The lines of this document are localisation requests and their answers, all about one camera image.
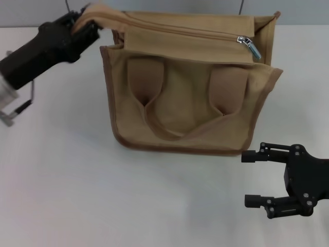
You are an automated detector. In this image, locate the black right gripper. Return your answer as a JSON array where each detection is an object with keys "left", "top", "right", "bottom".
[{"left": 241, "top": 142, "right": 329, "bottom": 219}]

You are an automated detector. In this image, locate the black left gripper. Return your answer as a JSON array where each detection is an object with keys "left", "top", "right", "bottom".
[{"left": 0, "top": 9, "right": 101, "bottom": 90}]

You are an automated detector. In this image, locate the khaki canvas food bag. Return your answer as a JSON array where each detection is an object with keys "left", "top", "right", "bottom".
[{"left": 72, "top": 2, "right": 283, "bottom": 157}]

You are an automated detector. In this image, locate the silver metal zipper pull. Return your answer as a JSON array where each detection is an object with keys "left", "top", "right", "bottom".
[{"left": 236, "top": 35, "right": 262, "bottom": 60}]

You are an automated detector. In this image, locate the left wrist connector cable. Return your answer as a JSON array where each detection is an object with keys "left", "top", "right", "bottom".
[{"left": 0, "top": 79, "right": 35, "bottom": 127}]

